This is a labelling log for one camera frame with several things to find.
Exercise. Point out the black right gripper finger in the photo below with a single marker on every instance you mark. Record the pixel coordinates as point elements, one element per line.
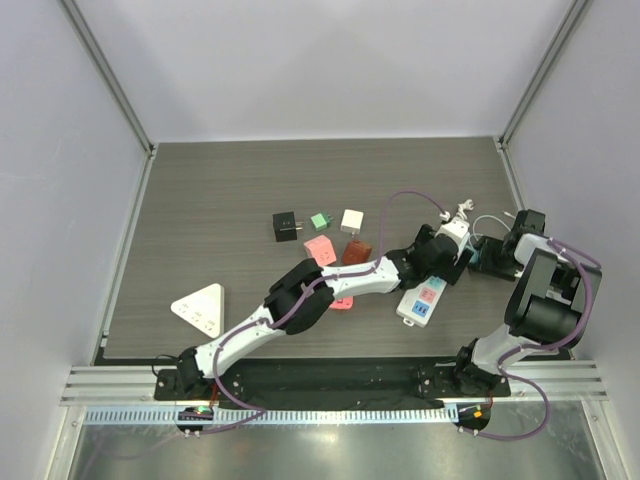
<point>488,250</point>
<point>507,274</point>

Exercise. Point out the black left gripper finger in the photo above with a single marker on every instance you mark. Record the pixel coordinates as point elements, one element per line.
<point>425,236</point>
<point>453,272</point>

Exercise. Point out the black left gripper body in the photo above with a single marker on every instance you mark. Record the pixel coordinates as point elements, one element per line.
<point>444,271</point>

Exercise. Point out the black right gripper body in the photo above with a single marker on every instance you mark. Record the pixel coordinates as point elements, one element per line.
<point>493,256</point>

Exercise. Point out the teal small charger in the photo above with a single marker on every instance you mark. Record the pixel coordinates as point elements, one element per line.
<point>475,256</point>

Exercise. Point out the white power strip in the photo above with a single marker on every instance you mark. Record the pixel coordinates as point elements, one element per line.
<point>419,302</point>

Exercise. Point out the brown cube adapter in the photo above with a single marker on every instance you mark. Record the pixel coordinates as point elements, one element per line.
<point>356,252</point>

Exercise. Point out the white USB wall charger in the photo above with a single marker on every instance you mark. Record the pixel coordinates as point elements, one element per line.
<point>351,221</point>

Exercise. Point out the pink small plug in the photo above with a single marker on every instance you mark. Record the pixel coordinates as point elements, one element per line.
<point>342,304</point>

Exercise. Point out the green USB charger plug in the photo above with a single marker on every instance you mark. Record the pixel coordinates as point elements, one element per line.
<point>321,221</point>

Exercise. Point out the pink cube adapter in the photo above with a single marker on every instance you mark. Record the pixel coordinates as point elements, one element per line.
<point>321,249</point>

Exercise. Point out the black cube socket adapter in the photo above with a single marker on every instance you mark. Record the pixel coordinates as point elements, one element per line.
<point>285,226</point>

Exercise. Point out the white triangular power socket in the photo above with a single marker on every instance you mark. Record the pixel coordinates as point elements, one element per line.
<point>203,310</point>

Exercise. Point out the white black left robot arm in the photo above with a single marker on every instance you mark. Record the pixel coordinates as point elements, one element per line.
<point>302,296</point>

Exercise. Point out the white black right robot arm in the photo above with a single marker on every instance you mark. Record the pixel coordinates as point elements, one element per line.
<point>555,289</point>

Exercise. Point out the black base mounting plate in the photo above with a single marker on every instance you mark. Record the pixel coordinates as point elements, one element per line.
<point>289,383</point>

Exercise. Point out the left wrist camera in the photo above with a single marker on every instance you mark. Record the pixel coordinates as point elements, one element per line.
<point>456,228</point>

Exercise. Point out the aluminium front frame rail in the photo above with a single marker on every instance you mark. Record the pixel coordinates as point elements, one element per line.
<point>111,385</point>

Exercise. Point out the aluminium right frame post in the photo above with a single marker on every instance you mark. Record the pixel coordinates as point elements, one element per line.
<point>552,54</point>

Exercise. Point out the aluminium frame post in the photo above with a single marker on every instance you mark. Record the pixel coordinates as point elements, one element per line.
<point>552,54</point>
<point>95,53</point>

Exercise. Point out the white perforated cable duct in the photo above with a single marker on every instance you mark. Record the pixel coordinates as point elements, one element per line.
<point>192,416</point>

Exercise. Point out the aluminium left frame post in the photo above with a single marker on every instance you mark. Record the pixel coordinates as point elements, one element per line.
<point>95,53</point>

